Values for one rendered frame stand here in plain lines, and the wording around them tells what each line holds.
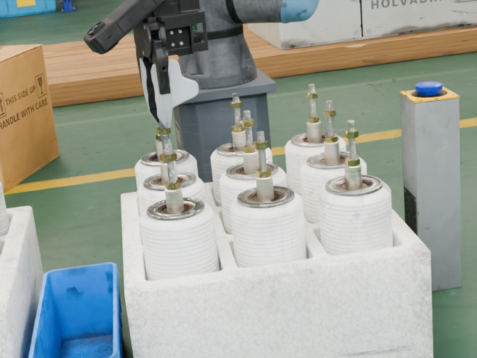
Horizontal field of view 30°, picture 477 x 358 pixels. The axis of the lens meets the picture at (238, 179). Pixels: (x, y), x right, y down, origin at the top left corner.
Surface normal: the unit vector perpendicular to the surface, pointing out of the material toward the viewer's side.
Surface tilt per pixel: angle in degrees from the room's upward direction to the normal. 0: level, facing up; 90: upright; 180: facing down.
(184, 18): 90
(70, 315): 88
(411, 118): 90
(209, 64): 72
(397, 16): 90
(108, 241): 0
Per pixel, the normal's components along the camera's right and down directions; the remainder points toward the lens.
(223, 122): 0.20, 0.29
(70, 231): -0.09, -0.95
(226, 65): 0.26, -0.03
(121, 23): 0.40, 0.23
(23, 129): 0.96, 0.00
